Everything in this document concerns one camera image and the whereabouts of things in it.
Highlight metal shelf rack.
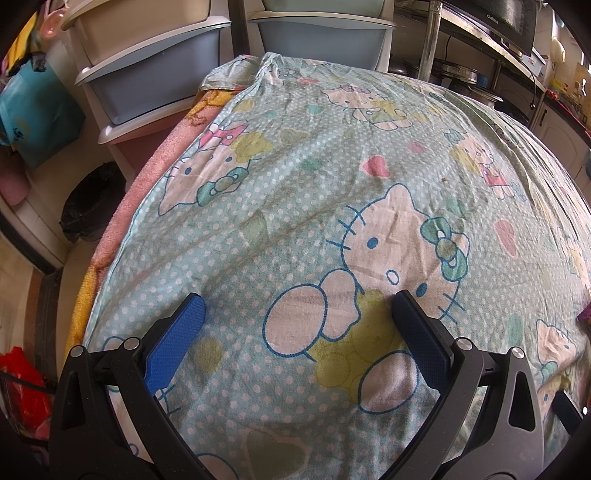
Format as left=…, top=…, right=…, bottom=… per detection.
left=390, top=0, right=548, bottom=114

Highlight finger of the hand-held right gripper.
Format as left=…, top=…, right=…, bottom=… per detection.
left=551, top=390, right=585, bottom=435

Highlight cartoon cat printed blanket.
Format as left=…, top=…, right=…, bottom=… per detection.
left=69, top=51, right=591, bottom=480

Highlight black bag lined bin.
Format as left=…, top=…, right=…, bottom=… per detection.
left=60, top=161, right=127, bottom=244

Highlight red plastic bag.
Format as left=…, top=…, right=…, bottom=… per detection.
left=0, top=347, right=52, bottom=439

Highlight pink fleece blanket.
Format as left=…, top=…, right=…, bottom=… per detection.
left=65, top=55, right=259, bottom=352

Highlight blue plastic drawer unit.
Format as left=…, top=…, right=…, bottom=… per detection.
left=248, top=0, right=399, bottom=73

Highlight teal shopping bag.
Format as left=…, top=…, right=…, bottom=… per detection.
left=0, top=62, right=86, bottom=169

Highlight steel pots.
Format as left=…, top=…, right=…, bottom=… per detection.
left=434, top=58, right=504, bottom=107

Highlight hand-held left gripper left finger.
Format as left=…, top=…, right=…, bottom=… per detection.
left=48, top=293, right=206, bottom=480

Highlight multicolour plastic drawer unit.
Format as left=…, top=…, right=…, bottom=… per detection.
left=61, top=0, right=234, bottom=185

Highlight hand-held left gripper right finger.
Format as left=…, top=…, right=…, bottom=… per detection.
left=383, top=290, right=546, bottom=480

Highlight white kitchen cabinets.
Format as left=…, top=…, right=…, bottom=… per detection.
left=494, top=78, right=591, bottom=185

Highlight black microwave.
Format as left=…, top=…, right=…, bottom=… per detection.
left=443, top=0, right=539, bottom=56

